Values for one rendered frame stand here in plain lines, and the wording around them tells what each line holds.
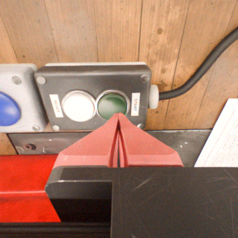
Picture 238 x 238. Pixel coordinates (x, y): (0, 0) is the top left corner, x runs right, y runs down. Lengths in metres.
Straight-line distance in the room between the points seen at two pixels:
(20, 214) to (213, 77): 0.37
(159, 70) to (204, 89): 0.06
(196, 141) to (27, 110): 0.22
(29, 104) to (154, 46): 0.13
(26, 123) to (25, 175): 0.08
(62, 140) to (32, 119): 0.07
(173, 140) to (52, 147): 0.18
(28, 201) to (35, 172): 0.13
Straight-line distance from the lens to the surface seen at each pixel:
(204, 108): 0.22
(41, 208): 0.35
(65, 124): 0.18
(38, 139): 0.25
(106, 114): 0.15
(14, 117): 0.18
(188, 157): 0.28
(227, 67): 0.21
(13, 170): 0.26
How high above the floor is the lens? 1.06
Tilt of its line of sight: 55 degrees down
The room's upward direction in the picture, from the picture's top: 177 degrees clockwise
